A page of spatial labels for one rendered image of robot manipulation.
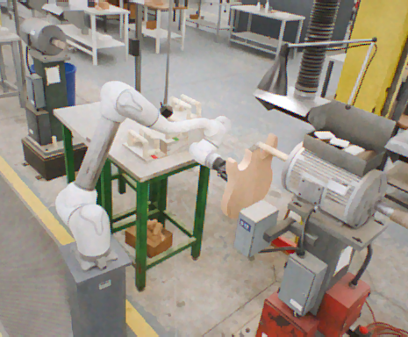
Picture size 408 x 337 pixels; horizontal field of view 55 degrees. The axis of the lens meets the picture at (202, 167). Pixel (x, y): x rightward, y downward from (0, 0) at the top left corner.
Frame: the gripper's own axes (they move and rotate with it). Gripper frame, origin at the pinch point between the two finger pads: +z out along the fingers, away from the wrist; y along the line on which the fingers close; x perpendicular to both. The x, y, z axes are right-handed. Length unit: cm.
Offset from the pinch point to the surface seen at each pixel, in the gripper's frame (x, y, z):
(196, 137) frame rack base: -8, -19, -59
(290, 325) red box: -43, 22, 53
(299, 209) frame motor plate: 7.7, 5.4, 36.4
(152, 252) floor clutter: -97, 16, -68
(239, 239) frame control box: -2.8, 30.1, 24.9
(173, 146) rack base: -8, 0, -59
